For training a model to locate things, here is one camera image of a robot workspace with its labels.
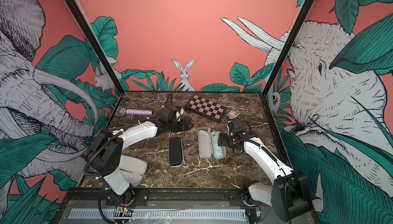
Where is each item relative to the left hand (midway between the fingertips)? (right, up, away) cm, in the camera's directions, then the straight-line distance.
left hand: (191, 124), depth 89 cm
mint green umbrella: (+17, -16, -3) cm, 23 cm away
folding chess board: (+10, +9, +19) cm, 23 cm away
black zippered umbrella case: (-9, -15, -2) cm, 18 cm away
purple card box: (+29, +5, +18) cm, 34 cm away
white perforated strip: (-15, -40, -19) cm, 47 cm away
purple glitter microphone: (-37, +7, +15) cm, 41 cm away
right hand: (+18, -8, -4) cm, 20 cm away
